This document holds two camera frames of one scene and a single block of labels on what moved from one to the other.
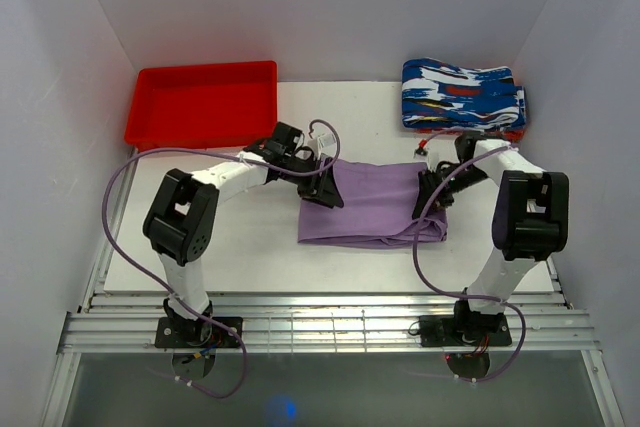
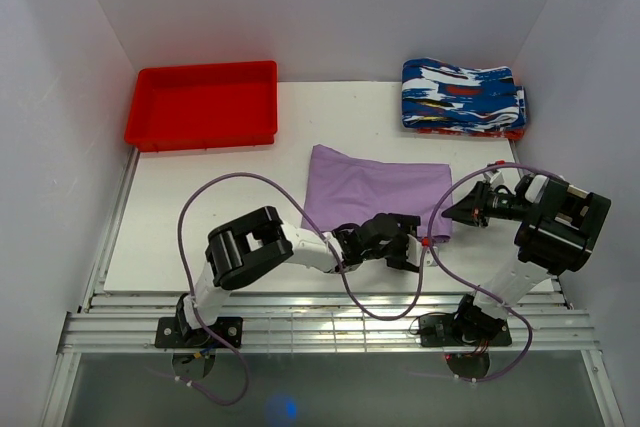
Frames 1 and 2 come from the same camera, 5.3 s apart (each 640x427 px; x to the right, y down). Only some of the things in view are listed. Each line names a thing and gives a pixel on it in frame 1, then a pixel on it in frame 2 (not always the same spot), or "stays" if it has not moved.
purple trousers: [377, 201] stays
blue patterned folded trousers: [436, 94] stays
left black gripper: [321, 189] → [407, 225]
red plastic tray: [203, 105] stays
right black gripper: [427, 186] → [472, 209]
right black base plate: [464, 331] stays
